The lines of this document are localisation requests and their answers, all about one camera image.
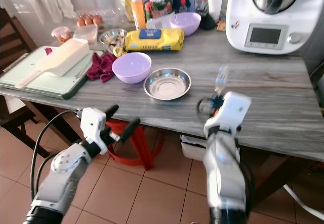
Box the maroon cloth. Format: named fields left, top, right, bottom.
left=86, top=52, right=118, bottom=83

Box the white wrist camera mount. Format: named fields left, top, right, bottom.
left=204, top=91, right=253, bottom=137
left=80, top=107, right=108, bottom=149

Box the purple plastic bowl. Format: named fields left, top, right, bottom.
left=112, top=52, right=152, bottom=85
left=170, top=12, right=202, bottom=36

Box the small pink lidded container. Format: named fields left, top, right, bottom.
left=52, top=26, right=71, bottom=43

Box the small steel bowl with food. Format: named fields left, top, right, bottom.
left=100, top=28, right=129, bottom=50

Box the dark wooden chair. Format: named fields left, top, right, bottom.
left=0, top=9, right=39, bottom=75

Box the black round object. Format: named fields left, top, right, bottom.
left=199, top=14, right=217, bottom=30

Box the white floor cable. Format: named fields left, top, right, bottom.
left=282, top=183, right=324, bottom=220

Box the yellow kitchen wipes pack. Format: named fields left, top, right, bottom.
left=125, top=28, right=185, bottom=52

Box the orange squeeze bottle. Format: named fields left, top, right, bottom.
left=130, top=0, right=146, bottom=30

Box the yellow ring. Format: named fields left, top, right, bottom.
left=114, top=46, right=128, bottom=59

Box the white kitchen cooking machine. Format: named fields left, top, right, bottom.
left=225, top=0, right=316, bottom=56

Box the clear plastic fork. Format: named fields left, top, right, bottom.
left=215, top=64, right=230, bottom=96

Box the colourful snack bag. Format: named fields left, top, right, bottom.
left=147, top=0, right=173, bottom=18

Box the clear plastic food container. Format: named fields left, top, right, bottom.
left=73, top=24, right=98, bottom=45

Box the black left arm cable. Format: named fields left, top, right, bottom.
left=30, top=111, right=85, bottom=205

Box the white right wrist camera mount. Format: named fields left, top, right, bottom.
left=204, top=91, right=253, bottom=137

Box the white storage box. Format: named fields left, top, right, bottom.
left=180, top=134, right=208, bottom=163

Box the red stool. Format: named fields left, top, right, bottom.
left=106, top=119, right=166, bottom=172

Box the white plastic scoop box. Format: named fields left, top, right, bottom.
left=14, top=38, right=90, bottom=89

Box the shallow steel plate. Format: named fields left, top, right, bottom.
left=143, top=67, right=192, bottom=101

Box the clear carton of eggs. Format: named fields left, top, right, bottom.
left=76, top=14, right=103, bottom=28

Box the pale green tray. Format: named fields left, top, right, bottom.
left=0, top=46, right=97, bottom=100

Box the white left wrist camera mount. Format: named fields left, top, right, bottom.
left=80, top=107, right=108, bottom=149

